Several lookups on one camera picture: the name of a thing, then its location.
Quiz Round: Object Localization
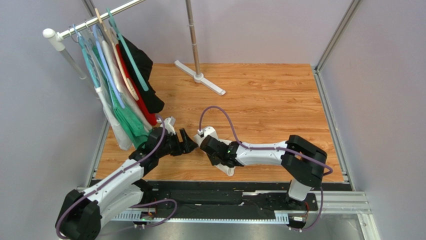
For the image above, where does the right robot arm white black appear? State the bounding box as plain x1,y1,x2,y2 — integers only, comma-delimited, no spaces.
195,134,333,202

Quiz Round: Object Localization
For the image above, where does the green hanging garment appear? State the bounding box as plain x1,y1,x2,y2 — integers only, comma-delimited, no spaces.
91,41,152,150

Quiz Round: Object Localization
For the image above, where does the light teal plastic hanger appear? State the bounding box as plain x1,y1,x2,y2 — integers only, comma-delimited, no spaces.
72,24,101,89

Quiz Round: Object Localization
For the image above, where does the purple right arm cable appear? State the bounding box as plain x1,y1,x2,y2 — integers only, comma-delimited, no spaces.
198,105,334,233

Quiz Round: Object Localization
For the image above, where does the wooden hanger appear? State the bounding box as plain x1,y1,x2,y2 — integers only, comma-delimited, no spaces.
94,7,139,101

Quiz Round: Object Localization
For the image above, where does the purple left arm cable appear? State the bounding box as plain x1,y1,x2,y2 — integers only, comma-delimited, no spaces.
55,115,178,239

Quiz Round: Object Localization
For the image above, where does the red hanging garment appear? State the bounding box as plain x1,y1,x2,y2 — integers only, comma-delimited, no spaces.
114,44,159,127

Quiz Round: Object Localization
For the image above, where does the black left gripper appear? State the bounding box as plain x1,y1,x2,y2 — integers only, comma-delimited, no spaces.
157,128,198,159

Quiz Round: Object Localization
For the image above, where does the black hanging garment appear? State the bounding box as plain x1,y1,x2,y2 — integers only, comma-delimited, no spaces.
118,38,166,114

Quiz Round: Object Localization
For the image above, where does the aluminium frame rail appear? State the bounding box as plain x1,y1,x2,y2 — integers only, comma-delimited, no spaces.
311,0,362,184
58,118,111,240

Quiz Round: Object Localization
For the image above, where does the blue plastic hanger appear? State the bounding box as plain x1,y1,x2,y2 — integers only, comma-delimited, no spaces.
91,24,126,109

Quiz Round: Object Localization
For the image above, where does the white slotted cable duct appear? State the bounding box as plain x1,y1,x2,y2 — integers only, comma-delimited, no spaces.
111,209,290,225

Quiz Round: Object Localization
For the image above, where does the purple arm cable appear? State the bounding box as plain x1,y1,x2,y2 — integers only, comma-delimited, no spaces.
198,105,334,233
55,115,178,239

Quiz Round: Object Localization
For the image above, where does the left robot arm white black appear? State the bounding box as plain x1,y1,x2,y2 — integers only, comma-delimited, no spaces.
55,127,198,240

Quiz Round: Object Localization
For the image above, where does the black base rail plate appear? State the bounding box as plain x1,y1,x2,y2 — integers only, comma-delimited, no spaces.
147,181,350,219

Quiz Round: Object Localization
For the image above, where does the white hanging garment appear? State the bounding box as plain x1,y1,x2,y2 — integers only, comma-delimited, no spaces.
77,30,153,150

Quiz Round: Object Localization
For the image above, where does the aluminium frame rail left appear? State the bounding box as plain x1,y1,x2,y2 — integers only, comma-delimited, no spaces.
58,118,111,240

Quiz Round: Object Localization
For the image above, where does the white cloth napkin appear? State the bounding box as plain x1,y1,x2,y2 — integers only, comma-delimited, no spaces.
194,130,235,177

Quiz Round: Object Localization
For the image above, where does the aluminium frame rail right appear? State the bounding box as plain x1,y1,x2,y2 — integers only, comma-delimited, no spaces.
311,0,362,184

